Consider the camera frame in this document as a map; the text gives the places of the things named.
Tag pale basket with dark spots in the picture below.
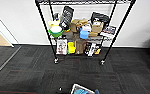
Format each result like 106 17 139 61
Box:
69 83 96 94

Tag light blue plush toy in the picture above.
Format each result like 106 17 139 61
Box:
73 87 89 94

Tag dark blue plush toy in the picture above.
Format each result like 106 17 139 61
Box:
93 88 101 94

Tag black and yellow packet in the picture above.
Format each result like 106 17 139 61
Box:
84 41 102 57

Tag brown cardboard carton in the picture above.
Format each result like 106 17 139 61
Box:
69 17 89 34

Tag dark printed packet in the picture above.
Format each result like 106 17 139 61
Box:
99 24 118 39

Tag black box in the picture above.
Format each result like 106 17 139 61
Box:
90 11 111 27

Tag black wire shelf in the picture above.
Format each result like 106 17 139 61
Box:
34 0 137 66

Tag white door frame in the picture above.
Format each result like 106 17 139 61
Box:
0 7 16 48

